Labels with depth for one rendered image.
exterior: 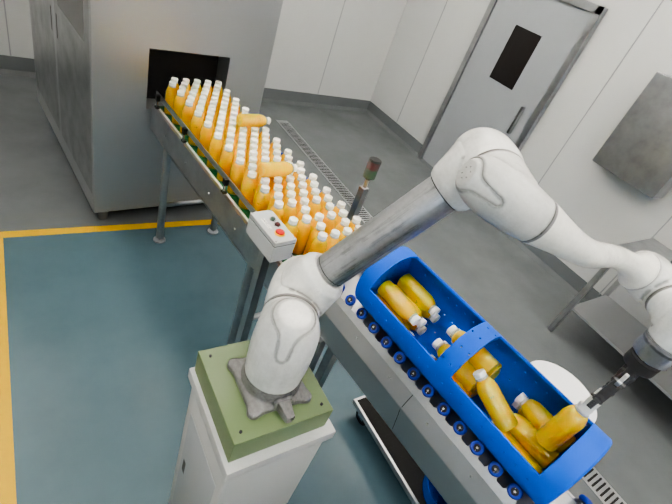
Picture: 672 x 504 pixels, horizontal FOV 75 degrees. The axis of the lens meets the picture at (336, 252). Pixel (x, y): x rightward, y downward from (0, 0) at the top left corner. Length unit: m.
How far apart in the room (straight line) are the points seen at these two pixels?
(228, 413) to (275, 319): 0.28
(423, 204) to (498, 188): 0.23
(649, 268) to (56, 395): 2.37
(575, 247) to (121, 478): 1.97
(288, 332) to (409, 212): 0.39
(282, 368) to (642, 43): 4.32
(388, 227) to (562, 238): 0.37
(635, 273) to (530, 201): 0.47
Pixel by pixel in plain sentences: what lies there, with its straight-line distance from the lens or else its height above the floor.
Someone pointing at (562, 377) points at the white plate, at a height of 1.04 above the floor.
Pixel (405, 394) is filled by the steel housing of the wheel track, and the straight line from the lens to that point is 1.64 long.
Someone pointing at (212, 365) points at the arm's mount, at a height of 1.08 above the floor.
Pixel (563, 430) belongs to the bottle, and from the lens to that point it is 1.45.
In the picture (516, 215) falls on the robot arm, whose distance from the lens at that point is 0.87.
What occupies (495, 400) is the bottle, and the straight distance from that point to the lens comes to 1.47.
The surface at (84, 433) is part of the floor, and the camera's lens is 2.39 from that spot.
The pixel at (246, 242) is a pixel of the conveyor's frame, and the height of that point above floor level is 0.82.
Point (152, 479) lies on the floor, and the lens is 2.28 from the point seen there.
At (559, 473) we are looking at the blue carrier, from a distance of 1.42.
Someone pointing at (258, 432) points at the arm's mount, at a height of 1.09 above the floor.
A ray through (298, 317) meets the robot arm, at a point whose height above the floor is 1.35.
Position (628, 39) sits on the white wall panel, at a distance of 4.90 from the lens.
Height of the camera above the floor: 2.09
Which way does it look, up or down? 35 degrees down
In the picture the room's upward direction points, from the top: 22 degrees clockwise
